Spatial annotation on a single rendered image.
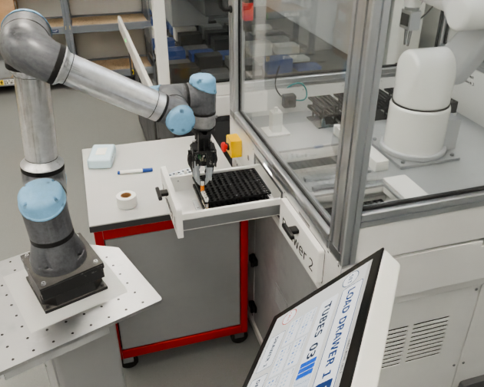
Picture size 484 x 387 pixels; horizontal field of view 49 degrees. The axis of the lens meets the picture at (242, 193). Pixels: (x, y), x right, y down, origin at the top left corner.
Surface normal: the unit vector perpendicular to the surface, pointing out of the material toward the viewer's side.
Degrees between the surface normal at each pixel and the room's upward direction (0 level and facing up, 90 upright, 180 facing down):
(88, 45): 90
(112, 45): 90
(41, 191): 9
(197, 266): 90
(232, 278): 90
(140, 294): 0
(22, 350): 0
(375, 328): 40
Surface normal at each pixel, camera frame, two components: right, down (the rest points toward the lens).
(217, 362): 0.00, -0.86
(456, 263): 0.29, 0.49
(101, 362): 0.58, 0.42
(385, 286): 0.60, -0.55
